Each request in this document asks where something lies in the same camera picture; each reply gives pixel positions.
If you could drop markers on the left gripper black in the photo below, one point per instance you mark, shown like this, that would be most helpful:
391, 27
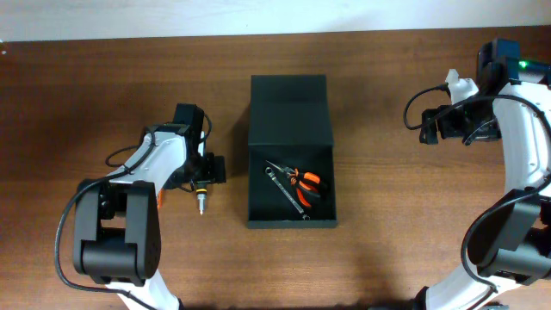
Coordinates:
212, 171

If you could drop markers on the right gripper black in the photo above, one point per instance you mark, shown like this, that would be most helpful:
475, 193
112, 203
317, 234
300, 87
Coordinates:
448, 130

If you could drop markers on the yellow black screwdriver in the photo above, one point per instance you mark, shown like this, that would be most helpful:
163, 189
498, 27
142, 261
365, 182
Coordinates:
201, 195

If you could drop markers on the silver ratchet wrench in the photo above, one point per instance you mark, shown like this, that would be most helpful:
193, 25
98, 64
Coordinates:
270, 173

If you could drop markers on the dark green box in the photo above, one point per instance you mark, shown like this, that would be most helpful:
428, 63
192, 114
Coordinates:
290, 124

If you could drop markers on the small red cutting pliers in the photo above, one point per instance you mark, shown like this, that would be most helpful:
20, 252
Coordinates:
308, 195

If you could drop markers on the orange black long-nose pliers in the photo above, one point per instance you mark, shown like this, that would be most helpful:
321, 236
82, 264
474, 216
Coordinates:
294, 176

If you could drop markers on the orange socket bit rail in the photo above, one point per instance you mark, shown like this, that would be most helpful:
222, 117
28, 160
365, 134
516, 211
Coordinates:
160, 198

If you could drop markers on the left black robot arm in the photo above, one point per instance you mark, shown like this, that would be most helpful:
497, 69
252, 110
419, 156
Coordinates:
117, 239

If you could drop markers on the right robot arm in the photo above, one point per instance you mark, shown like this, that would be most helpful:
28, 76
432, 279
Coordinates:
508, 245

